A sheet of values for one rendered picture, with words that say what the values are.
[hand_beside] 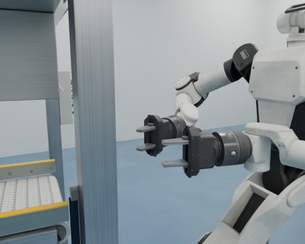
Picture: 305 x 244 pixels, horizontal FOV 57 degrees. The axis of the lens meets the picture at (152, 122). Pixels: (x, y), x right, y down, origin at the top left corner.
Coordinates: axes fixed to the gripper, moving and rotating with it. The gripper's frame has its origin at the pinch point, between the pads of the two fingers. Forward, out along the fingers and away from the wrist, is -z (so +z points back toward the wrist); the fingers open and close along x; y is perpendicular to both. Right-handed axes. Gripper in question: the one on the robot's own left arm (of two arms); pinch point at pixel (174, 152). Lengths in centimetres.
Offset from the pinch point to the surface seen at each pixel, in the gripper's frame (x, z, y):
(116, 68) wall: -20, 39, 379
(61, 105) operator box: -2, -30, 80
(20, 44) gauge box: -25.4, -33.7, 8.8
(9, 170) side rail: 5.5, -39.7, 13.8
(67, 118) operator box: 4, -27, 80
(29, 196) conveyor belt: 8.2, -33.5, 2.3
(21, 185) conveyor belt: 8.2, -36.5, 9.4
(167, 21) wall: -96, 129, 402
